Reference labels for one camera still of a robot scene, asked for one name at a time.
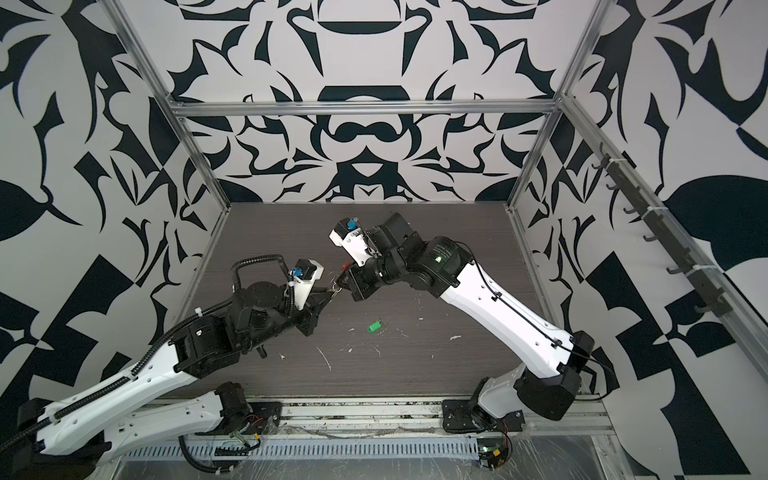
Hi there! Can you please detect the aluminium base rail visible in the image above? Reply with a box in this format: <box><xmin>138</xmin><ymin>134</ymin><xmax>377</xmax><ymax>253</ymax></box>
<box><xmin>250</xmin><ymin>396</ymin><xmax>615</xmax><ymax>438</ymax></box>

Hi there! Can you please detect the white slotted cable duct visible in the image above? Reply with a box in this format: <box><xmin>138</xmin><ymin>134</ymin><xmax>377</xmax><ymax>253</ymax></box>
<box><xmin>119</xmin><ymin>436</ymin><xmax>485</xmax><ymax>462</ymax></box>

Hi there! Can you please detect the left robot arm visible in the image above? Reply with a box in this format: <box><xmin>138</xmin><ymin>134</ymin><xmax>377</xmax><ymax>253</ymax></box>
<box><xmin>1</xmin><ymin>281</ymin><xmax>335</xmax><ymax>479</ymax></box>

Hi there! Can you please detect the small circuit board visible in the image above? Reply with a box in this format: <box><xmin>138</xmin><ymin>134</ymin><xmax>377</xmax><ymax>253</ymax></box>
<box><xmin>478</xmin><ymin>436</ymin><xmax>513</xmax><ymax>471</ymax></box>

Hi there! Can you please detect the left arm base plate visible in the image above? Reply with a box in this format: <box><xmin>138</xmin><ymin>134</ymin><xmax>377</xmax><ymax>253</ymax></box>
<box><xmin>235</xmin><ymin>401</ymin><xmax>283</xmax><ymax>434</ymax></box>

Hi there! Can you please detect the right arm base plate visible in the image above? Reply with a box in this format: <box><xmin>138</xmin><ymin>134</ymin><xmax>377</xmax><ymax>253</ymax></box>
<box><xmin>441</xmin><ymin>399</ymin><xmax>525</xmax><ymax>434</ymax></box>

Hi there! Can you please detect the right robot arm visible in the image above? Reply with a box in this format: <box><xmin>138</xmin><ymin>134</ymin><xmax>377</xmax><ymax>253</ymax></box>
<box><xmin>329</xmin><ymin>213</ymin><xmax>594</xmax><ymax>429</ymax></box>

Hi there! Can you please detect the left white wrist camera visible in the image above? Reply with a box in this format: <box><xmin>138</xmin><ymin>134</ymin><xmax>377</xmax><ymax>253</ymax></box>
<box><xmin>289</xmin><ymin>258</ymin><xmax>324</xmax><ymax>310</ymax></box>

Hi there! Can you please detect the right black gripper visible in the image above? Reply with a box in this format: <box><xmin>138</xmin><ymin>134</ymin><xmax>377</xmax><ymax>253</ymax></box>
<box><xmin>334</xmin><ymin>249</ymin><xmax>412</xmax><ymax>300</ymax></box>

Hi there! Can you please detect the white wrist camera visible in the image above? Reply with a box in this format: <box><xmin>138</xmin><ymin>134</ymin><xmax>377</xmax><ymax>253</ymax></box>
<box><xmin>289</xmin><ymin>258</ymin><xmax>324</xmax><ymax>310</ymax></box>
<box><xmin>329</xmin><ymin>217</ymin><xmax>377</xmax><ymax>267</ymax></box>

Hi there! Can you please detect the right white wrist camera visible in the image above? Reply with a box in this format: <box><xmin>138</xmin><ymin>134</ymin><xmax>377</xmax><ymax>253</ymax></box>
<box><xmin>329</xmin><ymin>217</ymin><xmax>377</xmax><ymax>267</ymax></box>

